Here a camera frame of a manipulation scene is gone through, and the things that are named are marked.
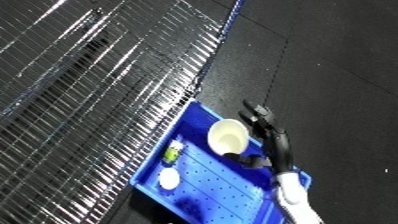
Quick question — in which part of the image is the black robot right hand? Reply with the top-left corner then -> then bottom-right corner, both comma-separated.
222,98 -> 297,175

